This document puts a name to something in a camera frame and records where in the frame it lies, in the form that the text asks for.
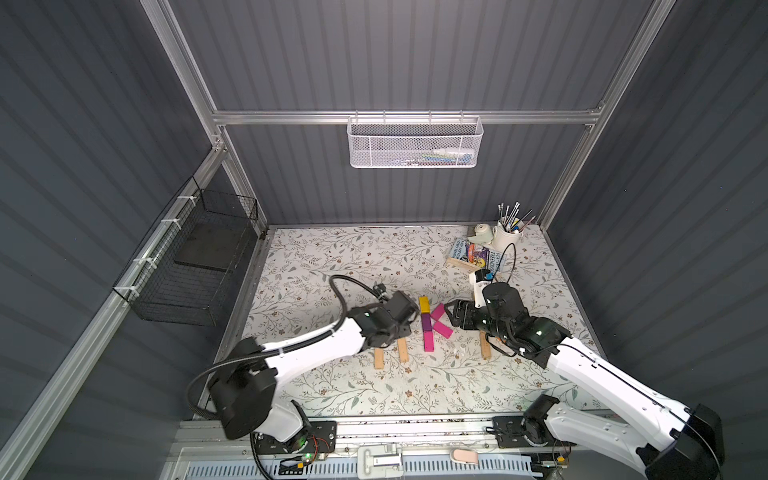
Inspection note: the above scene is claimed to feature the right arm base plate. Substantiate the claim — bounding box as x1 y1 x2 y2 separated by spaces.
485 414 575 449

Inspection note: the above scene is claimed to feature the pink eraser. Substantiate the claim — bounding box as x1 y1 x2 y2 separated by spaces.
450 448 479 466

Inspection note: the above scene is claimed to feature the natural wood block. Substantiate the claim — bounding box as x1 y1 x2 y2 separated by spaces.
374 348 385 370
479 332 492 360
397 338 409 363

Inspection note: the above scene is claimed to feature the black wire side basket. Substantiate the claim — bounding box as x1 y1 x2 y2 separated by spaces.
113 179 259 327

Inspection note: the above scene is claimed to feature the purple block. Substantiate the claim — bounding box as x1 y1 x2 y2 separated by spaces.
420 313 433 333

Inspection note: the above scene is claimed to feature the white tape roll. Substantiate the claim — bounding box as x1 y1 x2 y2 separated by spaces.
467 224 494 245

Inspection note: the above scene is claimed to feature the white wire wall basket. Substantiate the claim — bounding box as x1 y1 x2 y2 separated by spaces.
346 115 484 169

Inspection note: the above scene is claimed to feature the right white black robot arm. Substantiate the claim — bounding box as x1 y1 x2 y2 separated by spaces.
445 282 725 479

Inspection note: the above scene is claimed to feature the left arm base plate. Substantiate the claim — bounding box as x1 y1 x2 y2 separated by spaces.
256 420 338 455

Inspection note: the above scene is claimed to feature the white pen cup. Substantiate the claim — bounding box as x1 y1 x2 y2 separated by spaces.
491 224 522 253

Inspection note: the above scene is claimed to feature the yellow block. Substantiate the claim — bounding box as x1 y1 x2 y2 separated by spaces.
418 296 431 314

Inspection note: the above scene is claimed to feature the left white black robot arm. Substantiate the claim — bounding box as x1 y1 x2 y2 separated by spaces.
185 274 420 452

